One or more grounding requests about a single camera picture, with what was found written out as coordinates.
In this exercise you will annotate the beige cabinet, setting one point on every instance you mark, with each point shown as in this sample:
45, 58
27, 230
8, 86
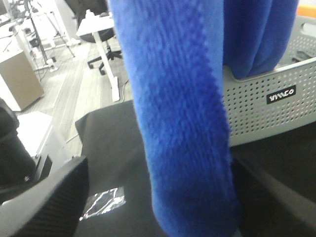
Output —
19, 85

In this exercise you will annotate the white office desk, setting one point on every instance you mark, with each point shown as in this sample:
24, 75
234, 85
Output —
92, 25

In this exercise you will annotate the blue microfibre towel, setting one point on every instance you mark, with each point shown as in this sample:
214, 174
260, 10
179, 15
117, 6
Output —
174, 52

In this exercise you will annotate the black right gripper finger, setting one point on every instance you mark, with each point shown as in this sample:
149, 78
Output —
52, 207

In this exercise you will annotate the clear tape piece left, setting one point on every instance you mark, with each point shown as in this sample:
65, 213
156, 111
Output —
104, 202

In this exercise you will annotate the black table cloth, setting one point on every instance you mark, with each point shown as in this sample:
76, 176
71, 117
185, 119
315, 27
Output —
275, 179

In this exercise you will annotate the grey perforated laundry basket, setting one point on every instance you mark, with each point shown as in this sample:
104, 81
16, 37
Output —
277, 101

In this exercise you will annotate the black office chair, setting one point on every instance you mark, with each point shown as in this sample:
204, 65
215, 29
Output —
100, 8

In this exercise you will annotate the camera tripod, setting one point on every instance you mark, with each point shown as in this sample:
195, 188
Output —
42, 28

